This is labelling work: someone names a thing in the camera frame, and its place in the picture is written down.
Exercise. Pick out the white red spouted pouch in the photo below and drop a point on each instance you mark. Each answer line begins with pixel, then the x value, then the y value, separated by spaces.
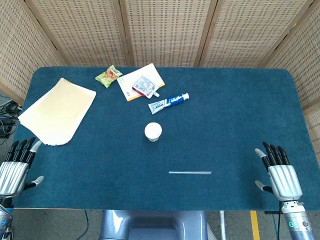
pixel 143 85

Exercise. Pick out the black bracket under table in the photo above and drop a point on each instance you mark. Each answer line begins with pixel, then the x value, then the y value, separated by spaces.
pixel 271 212

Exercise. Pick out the grey-blue robot torso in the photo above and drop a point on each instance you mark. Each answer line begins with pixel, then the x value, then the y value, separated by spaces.
pixel 155 225

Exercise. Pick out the white paper cup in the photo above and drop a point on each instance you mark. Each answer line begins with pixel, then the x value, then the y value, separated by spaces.
pixel 153 131

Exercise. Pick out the white table leg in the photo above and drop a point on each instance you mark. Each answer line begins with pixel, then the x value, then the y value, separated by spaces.
pixel 222 225

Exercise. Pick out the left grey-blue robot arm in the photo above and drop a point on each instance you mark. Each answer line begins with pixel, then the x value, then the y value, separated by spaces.
pixel 3 222

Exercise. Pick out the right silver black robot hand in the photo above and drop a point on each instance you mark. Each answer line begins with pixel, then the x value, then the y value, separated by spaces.
pixel 285 180

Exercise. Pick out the blue felt table cover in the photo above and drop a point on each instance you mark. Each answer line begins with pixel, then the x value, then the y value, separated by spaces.
pixel 225 112

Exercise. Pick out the transparent plastic straw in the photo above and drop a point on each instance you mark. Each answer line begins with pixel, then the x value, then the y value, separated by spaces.
pixel 190 172

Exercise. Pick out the woven bamboo folding screen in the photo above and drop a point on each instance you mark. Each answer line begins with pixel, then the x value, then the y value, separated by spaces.
pixel 165 32

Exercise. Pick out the blue white toothpaste tube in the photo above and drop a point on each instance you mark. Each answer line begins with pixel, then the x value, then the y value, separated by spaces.
pixel 165 103

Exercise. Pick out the white booklet with orange edge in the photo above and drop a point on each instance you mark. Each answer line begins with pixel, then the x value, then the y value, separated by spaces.
pixel 150 71

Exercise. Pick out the cream paper stack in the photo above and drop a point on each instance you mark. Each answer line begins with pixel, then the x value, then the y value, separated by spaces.
pixel 55 110

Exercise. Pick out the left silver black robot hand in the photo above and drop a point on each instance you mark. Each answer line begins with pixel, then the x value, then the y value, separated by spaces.
pixel 12 172

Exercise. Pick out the green snack packet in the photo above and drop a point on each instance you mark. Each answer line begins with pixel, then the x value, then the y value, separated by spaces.
pixel 108 76

